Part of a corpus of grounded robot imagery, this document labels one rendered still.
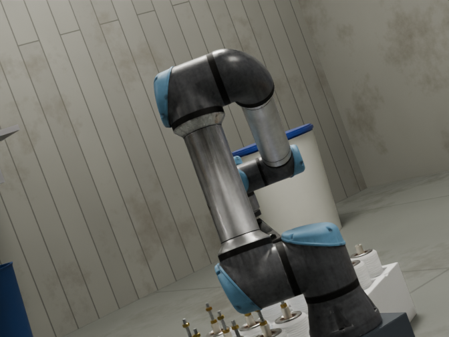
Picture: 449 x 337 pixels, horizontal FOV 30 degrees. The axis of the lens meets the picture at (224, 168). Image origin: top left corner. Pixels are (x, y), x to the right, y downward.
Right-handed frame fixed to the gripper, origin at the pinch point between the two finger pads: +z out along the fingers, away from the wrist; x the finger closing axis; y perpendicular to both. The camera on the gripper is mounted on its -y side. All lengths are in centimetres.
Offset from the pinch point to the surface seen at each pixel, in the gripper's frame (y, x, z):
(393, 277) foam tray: 28, -48, 19
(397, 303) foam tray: 25, -44, 26
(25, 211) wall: 282, 25, -39
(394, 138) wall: 301, -228, 5
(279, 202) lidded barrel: 229, -102, 7
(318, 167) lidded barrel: 226, -130, -3
